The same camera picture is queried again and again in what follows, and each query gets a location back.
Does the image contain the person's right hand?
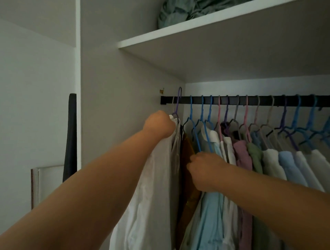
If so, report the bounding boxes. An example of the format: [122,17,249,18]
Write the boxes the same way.
[186,151,230,193]

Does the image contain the person's left hand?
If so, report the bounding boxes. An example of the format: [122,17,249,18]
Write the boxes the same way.
[142,110,176,141]

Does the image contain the mustard floral garment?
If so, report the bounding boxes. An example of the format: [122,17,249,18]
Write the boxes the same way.
[176,134,203,250]

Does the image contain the white floral blouse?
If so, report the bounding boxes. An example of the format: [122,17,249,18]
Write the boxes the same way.
[227,138,237,165]

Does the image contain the mauve pink shorts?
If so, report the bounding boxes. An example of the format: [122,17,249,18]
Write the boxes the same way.
[233,140,253,250]

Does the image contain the white wardrobe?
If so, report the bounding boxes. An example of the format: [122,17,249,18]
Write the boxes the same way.
[75,0,330,250]

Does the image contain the green shorts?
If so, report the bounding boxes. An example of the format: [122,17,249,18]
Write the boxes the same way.
[246,142,274,250]

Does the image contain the white puff-sleeve blouse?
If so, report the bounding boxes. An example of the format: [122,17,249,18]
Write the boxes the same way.
[109,114,182,250]

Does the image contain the mauve grey plastic hanger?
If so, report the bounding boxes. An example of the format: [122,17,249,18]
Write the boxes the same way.
[228,95,243,141]

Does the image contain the person's right forearm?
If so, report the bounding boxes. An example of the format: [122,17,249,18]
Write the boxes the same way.
[216,162,330,250]

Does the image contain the person's left forearm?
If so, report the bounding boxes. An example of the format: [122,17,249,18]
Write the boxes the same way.
[0,128,165,250]

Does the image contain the grey framed panel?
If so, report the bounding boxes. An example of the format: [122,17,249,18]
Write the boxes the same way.
[31,165,65,209]

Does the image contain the black clothes rail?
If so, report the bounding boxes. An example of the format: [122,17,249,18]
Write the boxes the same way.
[160,95,330,107]

